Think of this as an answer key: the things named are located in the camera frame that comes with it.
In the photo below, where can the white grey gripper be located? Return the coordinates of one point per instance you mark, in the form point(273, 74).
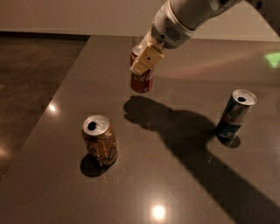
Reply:
point(166, 32)

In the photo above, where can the blue silver energy drink can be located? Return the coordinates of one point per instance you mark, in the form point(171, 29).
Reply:
point(235, 113)

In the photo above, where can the gold soda can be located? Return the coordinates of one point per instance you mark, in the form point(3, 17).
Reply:
point(100, 140)

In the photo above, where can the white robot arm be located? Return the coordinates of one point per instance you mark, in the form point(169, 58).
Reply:
point(194, 13)

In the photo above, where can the red coke can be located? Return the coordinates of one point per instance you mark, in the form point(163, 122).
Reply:
point(140, 83)

